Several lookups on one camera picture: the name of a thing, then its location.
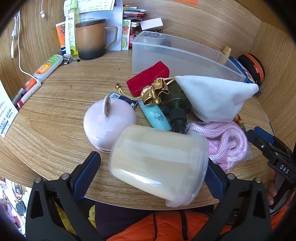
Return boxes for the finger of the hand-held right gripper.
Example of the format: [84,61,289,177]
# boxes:
[254,126,275,144]
[246,130,281,163]

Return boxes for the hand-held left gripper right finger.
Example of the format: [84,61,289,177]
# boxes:
[193,160,272,241]

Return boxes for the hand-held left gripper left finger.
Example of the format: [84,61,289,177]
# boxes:
[25,151,105,241]

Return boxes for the yellow gourd charm with cord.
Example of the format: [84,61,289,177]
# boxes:
[233,115,247,127]

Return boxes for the cream translucent jar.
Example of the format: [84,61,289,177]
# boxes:
[109,124,210,208]

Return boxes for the white cloth pouch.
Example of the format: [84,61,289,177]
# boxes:
[174,75,259,123]

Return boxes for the clear plastic bin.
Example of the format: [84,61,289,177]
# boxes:
[131,31,246,82]

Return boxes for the person's right hand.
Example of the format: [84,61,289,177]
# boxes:
[267,179,278,205]

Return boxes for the person's orange jacket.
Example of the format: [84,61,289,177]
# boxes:
[106,204,292,241]

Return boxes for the black orange zip case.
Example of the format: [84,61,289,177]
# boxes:
[238,53,265,85]

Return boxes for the small dark blue box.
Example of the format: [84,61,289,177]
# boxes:
[109,92,139,109]

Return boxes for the teal cream tube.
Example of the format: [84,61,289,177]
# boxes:
[138,100,173,131]

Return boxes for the yellow lotion bottle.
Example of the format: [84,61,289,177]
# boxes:
[222,46,232,64]

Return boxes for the dark green glass bottle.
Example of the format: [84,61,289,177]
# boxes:
[162,81,192,135]

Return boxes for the white pink lip balm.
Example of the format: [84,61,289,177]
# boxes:
[17,82,42,108]

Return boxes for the white printed leaflet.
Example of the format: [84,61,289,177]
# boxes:
[0,80,19,138]

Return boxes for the orange marker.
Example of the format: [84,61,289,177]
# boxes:
[23,77,38,91]

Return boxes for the brown lidded mug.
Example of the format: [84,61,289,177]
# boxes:
[74,19,118,60]

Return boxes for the yellow-green spray bottle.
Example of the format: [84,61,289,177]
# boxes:
[65,0,80,57]

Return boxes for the fruit sticker sheet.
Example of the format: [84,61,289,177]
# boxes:
[121,19,131,50]

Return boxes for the orange sticky note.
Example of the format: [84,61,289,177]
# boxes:
[172,0,199,8]

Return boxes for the brown cardboard box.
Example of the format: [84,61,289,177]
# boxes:
[140,17,163,30]

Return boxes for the white paper sheets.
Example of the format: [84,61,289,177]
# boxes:
[63,0,124,51]

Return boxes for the stack of books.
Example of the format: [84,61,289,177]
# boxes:
[122,5,148,24]

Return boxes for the pink rope in bag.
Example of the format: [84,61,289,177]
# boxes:
[186,122,251,171]

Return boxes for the gold drawstring pouch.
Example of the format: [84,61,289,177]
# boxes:
[114,77,176,106]

